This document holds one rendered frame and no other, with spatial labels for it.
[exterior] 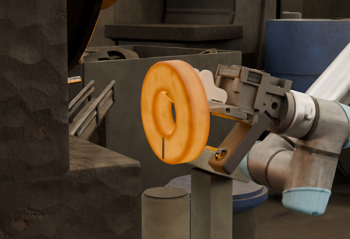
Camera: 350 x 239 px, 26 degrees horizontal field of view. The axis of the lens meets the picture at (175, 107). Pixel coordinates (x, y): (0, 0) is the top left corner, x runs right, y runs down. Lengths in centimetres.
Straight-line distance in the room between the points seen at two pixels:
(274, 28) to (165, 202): 276
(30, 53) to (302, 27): 390
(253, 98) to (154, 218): 75
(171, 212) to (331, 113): 69
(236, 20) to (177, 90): 385
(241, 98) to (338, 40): 327
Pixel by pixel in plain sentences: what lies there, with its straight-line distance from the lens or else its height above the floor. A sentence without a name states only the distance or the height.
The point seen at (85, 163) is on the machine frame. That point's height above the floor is 87.
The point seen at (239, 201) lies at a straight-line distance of 222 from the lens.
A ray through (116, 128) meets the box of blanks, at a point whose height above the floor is 44.
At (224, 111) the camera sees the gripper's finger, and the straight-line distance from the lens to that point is 112.
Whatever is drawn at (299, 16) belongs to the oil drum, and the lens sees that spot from 760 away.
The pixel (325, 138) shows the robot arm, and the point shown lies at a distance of 127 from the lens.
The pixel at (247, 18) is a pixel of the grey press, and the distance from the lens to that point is 501.
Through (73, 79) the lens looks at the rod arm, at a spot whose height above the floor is 87.
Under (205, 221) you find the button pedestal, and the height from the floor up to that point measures 42.
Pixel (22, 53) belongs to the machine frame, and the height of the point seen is 95.
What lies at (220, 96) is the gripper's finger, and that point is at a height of 85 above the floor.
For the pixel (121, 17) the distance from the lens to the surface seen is 497.
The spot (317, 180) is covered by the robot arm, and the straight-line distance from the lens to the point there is 127.
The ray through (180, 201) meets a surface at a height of 51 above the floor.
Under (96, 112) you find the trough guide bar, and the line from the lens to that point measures 196.
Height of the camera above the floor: 99
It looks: 8 degrees down
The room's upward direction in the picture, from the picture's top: straight up
